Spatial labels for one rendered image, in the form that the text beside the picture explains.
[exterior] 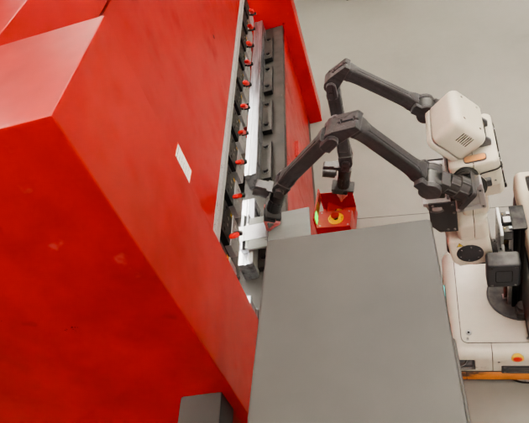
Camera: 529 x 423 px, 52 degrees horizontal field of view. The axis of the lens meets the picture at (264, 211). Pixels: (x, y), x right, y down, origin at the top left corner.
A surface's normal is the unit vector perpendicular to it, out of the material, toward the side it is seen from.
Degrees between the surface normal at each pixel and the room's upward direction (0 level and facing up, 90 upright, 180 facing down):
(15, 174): 90
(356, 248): 0
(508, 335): 0
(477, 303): 0
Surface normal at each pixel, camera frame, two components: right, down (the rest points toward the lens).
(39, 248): -0.01, 0.69
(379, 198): -0.28, -0.70
